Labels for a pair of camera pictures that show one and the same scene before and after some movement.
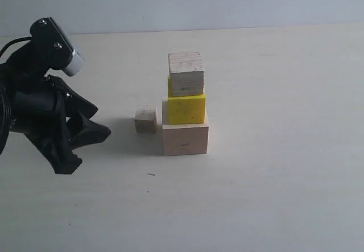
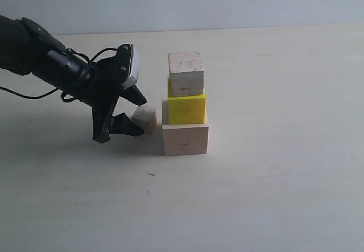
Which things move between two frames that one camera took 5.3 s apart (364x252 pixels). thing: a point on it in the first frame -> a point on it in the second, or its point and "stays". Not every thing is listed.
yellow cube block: (185, 109) stays
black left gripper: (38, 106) -> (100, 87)
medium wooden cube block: (186, 74) stays
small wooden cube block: (145, 118) stays
